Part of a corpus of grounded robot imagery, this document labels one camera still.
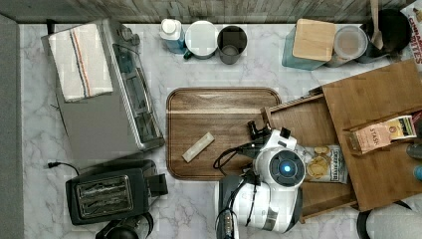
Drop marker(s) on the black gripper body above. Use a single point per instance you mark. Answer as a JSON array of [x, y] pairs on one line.
[[252, 149]]

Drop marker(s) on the wooden drawer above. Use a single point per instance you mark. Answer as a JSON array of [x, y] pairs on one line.
[[310, 123]]

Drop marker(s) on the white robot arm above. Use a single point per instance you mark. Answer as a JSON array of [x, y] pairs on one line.
[[268, 196]]

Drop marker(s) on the white rectangular bar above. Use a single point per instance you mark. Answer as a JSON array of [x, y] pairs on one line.
[[197, 147]]

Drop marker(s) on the walnut wooden serving tray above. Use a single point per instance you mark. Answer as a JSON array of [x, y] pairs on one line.
[[225, 113]]

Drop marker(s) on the grey cylindrical cup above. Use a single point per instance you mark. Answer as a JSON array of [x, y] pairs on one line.
[[232, 41]]

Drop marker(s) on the Stash tea box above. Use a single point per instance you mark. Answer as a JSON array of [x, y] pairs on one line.
[[370, 138]]

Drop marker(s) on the teal container bamboo lid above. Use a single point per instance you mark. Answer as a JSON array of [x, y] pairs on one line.
[[309, 45]]

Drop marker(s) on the white lidded round container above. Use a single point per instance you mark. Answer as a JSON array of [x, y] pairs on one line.
[[200, 40]]

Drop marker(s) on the bamboo cabinet top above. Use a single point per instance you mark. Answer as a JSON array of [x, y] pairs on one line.
[[380, 170]]

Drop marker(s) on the clear plastic lidded container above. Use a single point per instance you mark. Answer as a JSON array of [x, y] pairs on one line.
[[350, 42]]

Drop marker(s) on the blue bottle white cap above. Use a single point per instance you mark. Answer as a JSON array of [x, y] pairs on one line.
[[172, 34]]

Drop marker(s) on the stainless toaster oven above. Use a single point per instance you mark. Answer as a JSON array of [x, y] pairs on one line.
[[117, 124]]

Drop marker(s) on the black two-slot toaster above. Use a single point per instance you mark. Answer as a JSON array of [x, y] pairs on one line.
[[114, 192]]

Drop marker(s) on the yellow tea box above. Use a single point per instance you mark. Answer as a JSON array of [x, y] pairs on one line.
[[401, 127]]

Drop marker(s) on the black coffee grinder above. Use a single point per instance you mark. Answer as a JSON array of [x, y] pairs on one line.
[[133, 227]]

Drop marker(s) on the wooden spoon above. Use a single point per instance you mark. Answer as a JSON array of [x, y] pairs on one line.
[[376, 38]]

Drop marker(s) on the black pot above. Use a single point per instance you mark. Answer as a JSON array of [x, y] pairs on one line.
[[396, 33]]

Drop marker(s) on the red white snack bag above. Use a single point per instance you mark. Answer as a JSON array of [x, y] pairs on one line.
[[413, 13]]

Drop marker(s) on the striped white dish towel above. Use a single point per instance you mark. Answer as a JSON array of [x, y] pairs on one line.
[[81, 62]]

